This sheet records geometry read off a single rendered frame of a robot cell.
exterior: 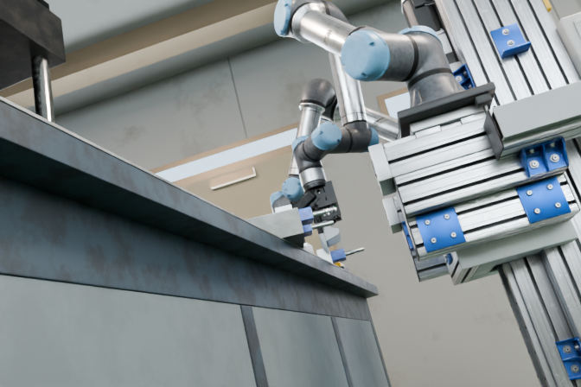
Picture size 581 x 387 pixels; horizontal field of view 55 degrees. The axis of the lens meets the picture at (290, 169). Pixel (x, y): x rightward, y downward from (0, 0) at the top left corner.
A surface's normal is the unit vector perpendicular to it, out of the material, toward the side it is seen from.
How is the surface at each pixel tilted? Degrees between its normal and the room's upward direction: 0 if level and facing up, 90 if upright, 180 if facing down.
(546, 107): 90
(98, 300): 90
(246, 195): 90
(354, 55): 96
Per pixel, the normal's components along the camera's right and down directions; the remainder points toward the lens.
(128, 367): 0.92, -0.32
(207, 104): -0.22, -0.30
